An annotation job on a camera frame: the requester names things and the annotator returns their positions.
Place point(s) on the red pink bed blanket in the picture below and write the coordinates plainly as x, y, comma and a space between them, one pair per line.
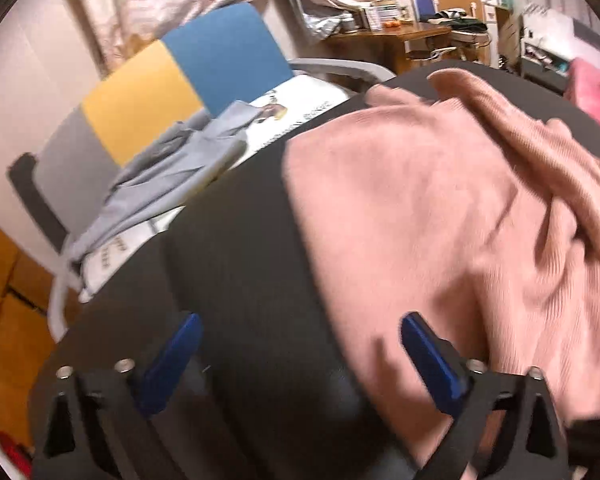
583, 88

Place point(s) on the light blue grey hoodie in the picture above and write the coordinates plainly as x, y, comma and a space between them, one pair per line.
183, 160

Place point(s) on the pink knit sweater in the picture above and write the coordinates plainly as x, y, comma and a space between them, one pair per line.
477, 216

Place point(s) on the blue desk chair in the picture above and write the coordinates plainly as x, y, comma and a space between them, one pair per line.
424, 10

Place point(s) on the grey yellow blue chair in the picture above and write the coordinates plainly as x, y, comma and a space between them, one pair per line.
225, 56

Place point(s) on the white printed cushion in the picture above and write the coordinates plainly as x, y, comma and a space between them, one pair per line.
288, 106

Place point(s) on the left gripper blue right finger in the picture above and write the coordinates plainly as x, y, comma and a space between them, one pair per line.
440, 367

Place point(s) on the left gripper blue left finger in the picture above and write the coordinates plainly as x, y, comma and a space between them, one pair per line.
163, 363

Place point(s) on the wooden desk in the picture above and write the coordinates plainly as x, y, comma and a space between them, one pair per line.
399, 49

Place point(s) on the red folded garment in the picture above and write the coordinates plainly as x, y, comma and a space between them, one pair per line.
17, 454

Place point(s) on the black rolled mat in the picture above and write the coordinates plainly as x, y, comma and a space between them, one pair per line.
20, 175

